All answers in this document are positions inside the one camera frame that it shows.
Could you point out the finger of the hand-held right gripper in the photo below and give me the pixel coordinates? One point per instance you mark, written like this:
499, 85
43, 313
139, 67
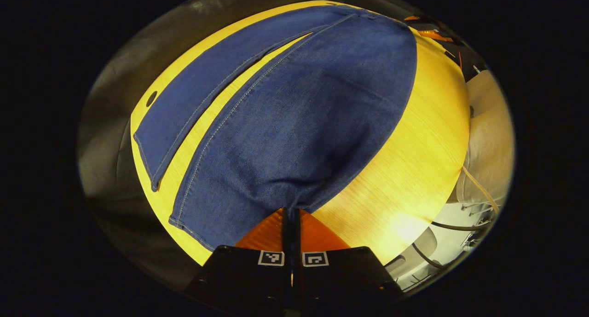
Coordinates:
412, 18
435, 35

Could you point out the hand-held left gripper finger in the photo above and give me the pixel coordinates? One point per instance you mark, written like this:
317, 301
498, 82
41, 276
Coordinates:
297, 239
286, 239

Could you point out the blue jeans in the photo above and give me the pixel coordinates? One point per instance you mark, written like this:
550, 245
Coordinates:
299, 123

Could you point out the black round table grommet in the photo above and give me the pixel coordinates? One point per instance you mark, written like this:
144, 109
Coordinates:
151, 98

